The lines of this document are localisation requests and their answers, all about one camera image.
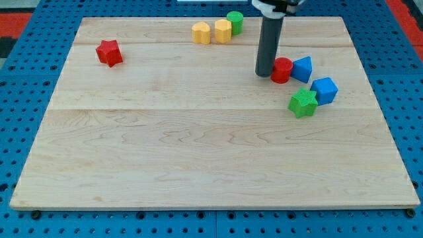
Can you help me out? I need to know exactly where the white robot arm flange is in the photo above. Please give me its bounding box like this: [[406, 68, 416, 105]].
[[251, 0, 307, 19]]

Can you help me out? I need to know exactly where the green star block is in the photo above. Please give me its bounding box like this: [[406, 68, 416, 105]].
[[288, 87, 318, 118]]

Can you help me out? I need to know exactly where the red star block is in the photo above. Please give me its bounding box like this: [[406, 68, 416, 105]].
[[96, 40, 123, 67]]

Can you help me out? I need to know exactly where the light wooden board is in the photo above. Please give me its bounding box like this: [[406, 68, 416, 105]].
[[10, 17, 420, 211]]

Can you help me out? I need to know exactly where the yellow heart block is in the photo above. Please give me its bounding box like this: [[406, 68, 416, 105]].
[[191, 22, 211, 44]]

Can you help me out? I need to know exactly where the red cylinder block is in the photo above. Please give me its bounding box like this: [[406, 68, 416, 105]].
[[270, 58, 293, 84]]

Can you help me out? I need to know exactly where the yellow hexagon block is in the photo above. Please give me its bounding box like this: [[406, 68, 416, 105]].
[[215, 19, 232, 44]]

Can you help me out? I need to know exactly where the blue triangular prism block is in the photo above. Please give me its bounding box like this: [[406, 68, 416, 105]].
[[290, 56, 313, 83]]

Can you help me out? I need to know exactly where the green cylinder block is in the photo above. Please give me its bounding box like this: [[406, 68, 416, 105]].
[[226, 11, 244, 36]]

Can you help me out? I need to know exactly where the blue cube block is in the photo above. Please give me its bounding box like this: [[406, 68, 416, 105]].
[[310, 77, 338, 106]]

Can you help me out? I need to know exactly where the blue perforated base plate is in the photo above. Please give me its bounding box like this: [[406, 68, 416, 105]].
[[1, 0, 422, 237]]

